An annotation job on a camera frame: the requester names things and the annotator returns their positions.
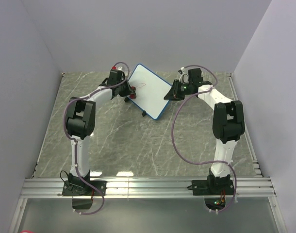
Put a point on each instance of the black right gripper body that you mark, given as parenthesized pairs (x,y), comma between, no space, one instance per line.
(182,90)

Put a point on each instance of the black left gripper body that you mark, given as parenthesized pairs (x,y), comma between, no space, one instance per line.
(124,92)

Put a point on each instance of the red black whiteboard eraser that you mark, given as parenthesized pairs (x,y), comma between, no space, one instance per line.
(133,93)

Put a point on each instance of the blue framed whiteboard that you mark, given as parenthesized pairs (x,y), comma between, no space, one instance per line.
(150,91)

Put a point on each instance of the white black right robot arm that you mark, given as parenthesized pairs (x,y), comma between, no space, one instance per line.
(228,126)

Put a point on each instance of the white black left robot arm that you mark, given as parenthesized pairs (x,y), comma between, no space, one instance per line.
(79,123)

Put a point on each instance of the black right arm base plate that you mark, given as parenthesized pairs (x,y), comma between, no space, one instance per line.
(205,188)

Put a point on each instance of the aluminium front table rail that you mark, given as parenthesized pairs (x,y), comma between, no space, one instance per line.
(145,188)

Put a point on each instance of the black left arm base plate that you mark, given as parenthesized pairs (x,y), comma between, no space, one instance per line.
(84,190)

